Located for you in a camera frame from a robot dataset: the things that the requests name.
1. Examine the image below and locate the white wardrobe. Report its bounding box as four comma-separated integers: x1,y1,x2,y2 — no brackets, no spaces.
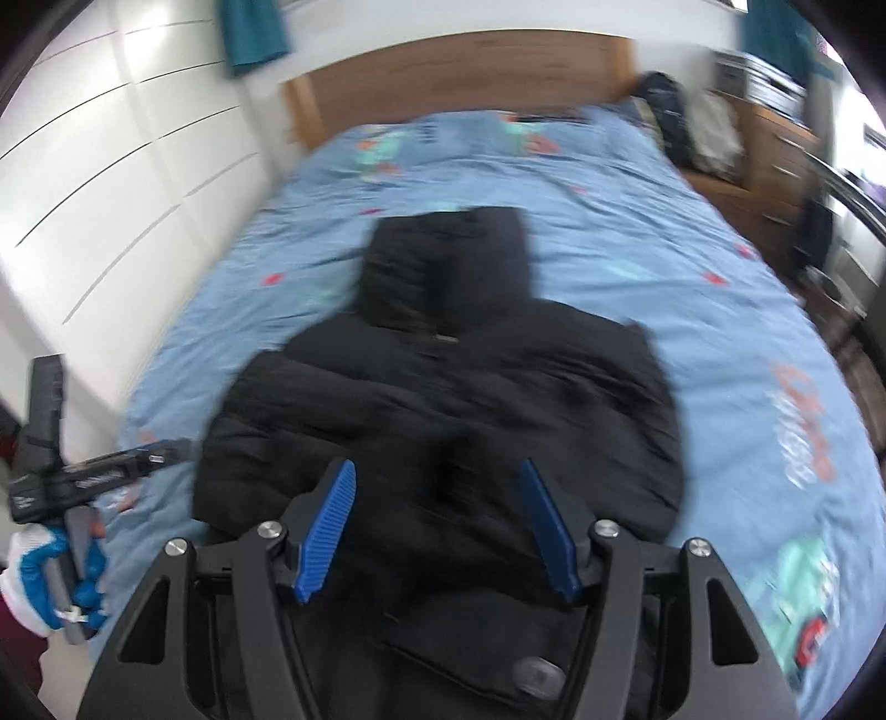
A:
0,0,295,423

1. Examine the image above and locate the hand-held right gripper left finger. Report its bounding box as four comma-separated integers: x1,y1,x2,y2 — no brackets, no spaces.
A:
76,458,357,720

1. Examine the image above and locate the blue printed bed sheet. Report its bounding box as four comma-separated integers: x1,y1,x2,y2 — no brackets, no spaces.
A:
104,104,886,720

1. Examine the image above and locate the black backpack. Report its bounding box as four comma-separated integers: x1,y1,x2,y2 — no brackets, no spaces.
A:
633,71,691,167

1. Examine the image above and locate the person's left hand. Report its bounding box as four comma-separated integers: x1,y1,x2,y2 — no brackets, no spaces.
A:
0,522,110,639

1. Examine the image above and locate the wooden headboard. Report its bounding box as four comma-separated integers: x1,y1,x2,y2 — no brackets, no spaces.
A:
280,31,638,150

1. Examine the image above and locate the wooden dresser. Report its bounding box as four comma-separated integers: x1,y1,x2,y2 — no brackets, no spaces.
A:
682,104,832,278

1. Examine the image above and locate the teal curtain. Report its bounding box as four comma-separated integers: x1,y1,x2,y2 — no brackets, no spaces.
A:
740,0,832,84
218,0,290,77

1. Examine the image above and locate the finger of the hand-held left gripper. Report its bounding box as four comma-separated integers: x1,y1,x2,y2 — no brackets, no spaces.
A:
62,439,191,489
28,354,68,451

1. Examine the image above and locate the metal chair frame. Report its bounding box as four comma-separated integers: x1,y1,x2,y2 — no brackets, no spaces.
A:
796,148,886,340

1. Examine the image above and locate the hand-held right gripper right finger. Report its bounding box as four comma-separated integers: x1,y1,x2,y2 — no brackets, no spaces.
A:
519,457,797,720

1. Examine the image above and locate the beige bag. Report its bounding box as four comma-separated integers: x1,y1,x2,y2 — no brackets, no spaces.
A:
685,90,746,177

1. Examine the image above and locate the black puffer jacket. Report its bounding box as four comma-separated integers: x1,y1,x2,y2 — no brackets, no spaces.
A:
192,205,686,720

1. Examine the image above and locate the person's left forearm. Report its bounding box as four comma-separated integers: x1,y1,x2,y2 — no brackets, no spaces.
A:
0,602,44,700

